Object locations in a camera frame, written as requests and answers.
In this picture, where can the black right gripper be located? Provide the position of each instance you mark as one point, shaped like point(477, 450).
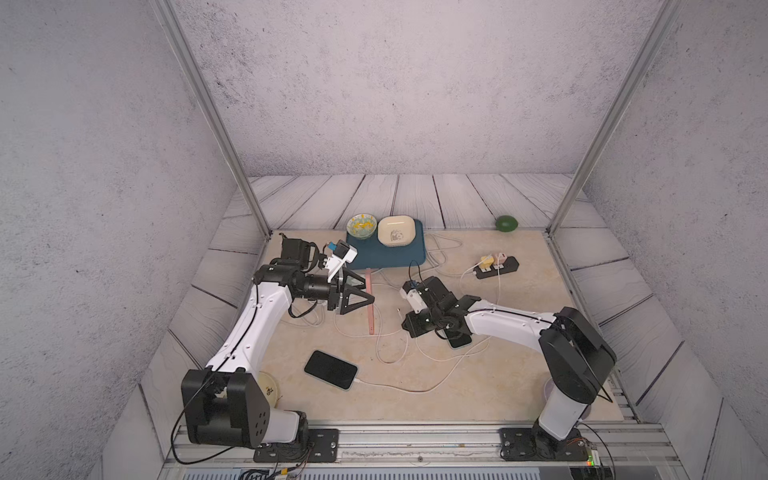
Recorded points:
point(411, 327)

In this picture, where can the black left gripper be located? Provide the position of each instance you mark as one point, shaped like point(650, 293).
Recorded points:
point(336, 301)

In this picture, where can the phone with pink case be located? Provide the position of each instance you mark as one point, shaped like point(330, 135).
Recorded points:
point(370, 307)

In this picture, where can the phone with pale green case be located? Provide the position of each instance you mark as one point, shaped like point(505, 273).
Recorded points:
point(457, 339)

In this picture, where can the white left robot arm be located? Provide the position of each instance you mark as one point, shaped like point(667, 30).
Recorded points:
point(223, 404)

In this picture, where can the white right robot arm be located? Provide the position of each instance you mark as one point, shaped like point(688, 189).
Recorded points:
point(579, 359)

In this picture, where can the black phone white edge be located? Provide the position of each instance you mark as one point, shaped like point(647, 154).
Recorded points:
point(331, 370)

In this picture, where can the dark teal tray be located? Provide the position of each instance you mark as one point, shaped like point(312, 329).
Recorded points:
point(371, 253)

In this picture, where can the yellow charger plug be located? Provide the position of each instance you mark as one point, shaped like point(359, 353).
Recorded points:
point(486, 263)

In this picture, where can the colourful patterned small bowl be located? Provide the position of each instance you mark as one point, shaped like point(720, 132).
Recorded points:
point(362, 226)

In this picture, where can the cream panda square bowl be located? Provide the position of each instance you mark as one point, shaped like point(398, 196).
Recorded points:
point(396, 231)

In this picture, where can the black power strip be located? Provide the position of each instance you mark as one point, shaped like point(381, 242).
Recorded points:
point(511, 265)

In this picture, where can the green round fruit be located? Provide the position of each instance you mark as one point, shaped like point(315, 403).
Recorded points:
point(506, 223)

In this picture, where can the pale yellow plate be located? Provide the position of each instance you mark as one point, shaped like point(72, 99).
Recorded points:
point(269, 387)

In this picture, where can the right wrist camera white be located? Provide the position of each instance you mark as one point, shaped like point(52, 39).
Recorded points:
point(414, 299)

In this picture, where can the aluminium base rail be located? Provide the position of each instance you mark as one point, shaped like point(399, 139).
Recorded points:
point(379, 450)

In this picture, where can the aluminium left frame post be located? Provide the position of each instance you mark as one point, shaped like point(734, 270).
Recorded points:
point(168, 20)

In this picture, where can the aluminium frame post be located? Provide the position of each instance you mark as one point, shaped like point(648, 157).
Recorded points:
point(646, 54)
point(168, 20)

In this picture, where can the aluminium right frame post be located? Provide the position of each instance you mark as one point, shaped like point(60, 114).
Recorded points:
point(646, 54)

